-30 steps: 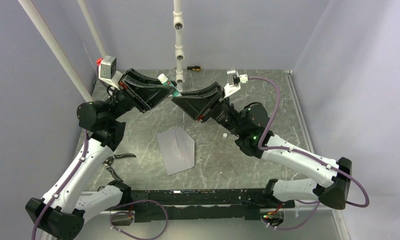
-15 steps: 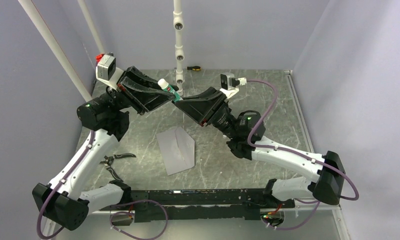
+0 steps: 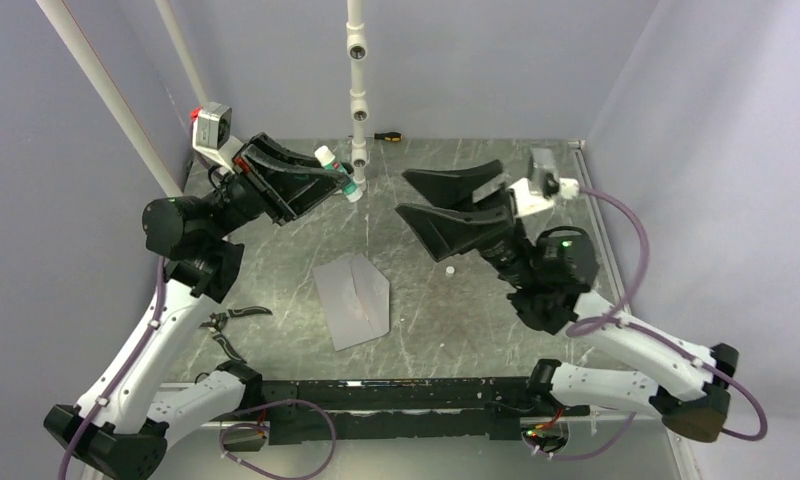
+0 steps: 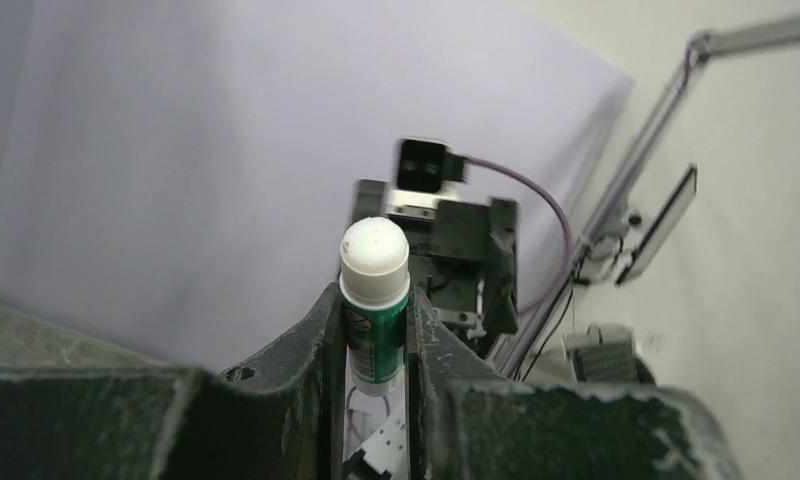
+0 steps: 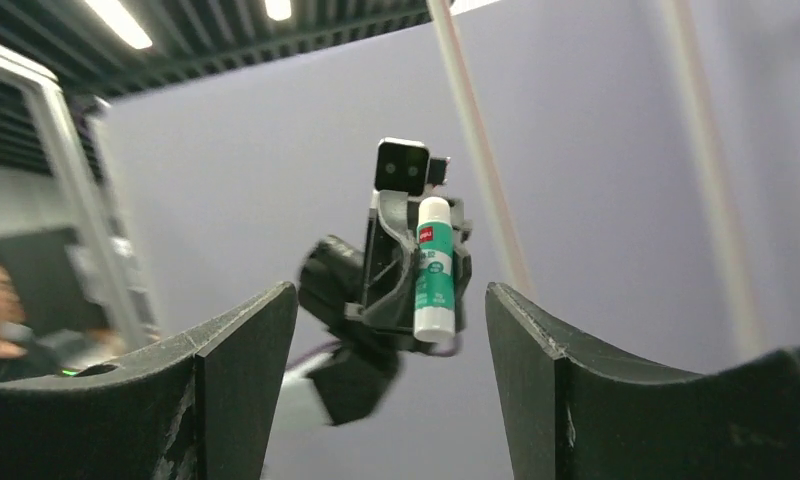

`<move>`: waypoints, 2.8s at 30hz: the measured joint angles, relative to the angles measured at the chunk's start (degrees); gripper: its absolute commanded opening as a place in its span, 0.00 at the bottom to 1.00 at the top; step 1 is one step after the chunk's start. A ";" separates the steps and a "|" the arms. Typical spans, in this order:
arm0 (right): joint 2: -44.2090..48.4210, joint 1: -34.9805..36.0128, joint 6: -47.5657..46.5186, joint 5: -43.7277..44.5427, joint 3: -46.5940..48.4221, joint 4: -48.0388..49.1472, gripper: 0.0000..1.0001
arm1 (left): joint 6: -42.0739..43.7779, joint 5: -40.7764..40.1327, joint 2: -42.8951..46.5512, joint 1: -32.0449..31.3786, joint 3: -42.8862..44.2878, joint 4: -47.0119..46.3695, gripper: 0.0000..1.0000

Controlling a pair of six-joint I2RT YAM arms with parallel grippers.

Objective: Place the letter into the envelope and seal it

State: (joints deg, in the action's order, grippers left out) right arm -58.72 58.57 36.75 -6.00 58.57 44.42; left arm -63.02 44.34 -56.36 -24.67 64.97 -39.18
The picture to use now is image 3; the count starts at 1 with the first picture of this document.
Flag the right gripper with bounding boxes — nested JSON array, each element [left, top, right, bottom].
[[395, 161, 537, 290]]

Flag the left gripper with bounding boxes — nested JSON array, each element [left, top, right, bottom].
[[204, 131, 352, 242]]

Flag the green white glue stick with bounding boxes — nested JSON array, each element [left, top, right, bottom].
[[314, 145, 363, 203]]

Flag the grey envelope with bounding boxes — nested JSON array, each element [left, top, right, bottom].
[[312, 253, 390, 351]]

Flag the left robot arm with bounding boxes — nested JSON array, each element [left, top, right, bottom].
[[44, 134, 354, 479]]

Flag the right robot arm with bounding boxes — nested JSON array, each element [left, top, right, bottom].
[[397, 161, 738, 443]]

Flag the yellow black screwdriver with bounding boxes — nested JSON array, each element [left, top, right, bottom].
[[371, 131, 403, 142]]

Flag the black pliers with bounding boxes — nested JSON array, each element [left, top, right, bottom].
[[204, 305, 273, 364]]

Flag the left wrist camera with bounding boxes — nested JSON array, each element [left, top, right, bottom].
[[191, 102, 244, 173]]

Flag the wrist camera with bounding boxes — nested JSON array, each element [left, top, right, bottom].
[[507, 148, 581, 218], [191, 102, 244, 173]]

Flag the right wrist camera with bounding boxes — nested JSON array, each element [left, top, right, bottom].
[[507, 148, 581, 218]]

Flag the aluminium table edge rail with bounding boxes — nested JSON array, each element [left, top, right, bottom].
[[568, 140, 701, 479]]

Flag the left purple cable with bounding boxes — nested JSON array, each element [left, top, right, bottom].
[[55, 258, 169, 480]]

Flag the white pvc pipe frame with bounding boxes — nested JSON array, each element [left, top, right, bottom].
[[37, 1, 370, 193]]

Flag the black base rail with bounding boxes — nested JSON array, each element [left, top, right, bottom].
[[207, 376, 574, 446]]

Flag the purple loop cable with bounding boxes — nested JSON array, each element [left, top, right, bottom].
[[218, 395, 339, 480]]

